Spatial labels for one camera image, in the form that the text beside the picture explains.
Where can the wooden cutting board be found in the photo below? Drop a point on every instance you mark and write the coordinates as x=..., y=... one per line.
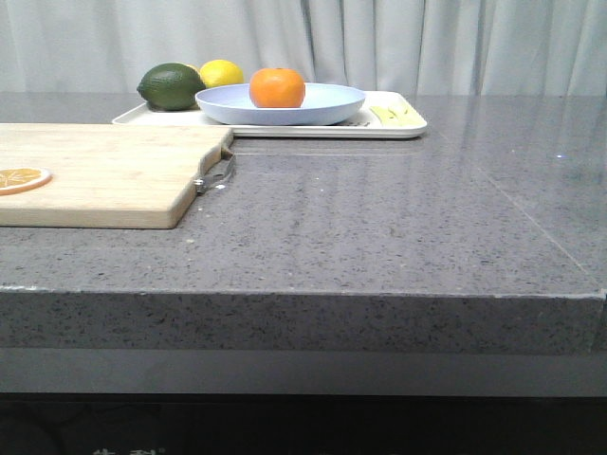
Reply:
x=106, y=175

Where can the yellow plastic fork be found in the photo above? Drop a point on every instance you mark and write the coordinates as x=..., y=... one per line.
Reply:
x=403, y=115

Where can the yellow lemon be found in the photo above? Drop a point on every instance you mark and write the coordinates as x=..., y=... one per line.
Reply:
x=220, y=72

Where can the cream bear-print tray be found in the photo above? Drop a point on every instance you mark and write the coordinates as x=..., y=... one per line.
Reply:
x=364, y=124

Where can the grey-white curtain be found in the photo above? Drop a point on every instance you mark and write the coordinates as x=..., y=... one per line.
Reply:
x=554, y=48

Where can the orange tangerine fruit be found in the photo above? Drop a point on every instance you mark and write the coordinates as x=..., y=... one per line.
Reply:
x=277, y=88

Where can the light blue plate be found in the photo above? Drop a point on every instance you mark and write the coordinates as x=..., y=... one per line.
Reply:
x=323, y=104

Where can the orange slice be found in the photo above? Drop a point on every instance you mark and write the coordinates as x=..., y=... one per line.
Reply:
x=16, y=180

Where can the metal cutting board handle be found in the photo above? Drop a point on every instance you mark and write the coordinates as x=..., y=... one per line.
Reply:
x=212, y=175

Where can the yellow plastic knife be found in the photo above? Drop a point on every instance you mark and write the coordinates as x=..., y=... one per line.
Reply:
x=386, y=116

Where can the green lime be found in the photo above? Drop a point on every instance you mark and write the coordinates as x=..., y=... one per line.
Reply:
x=171, y=86

